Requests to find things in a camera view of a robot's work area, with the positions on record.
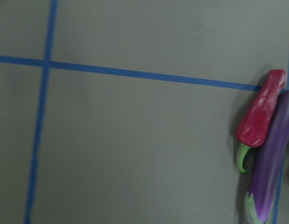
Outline purple eggplant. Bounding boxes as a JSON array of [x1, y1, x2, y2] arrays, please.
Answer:
[[244, 90, 289, 224]]

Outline red chili pepper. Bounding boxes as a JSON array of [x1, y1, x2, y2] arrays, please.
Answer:
[[235, 69, 287, 173]]

